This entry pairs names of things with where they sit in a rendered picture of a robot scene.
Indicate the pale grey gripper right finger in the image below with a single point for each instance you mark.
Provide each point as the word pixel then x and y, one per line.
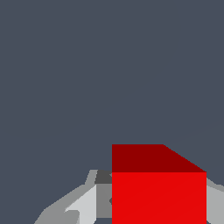
pixel 215 204

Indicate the red cube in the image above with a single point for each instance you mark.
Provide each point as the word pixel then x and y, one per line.
pixel 159 195

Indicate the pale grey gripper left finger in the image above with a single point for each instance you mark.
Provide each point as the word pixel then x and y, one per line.
pixel 84 204

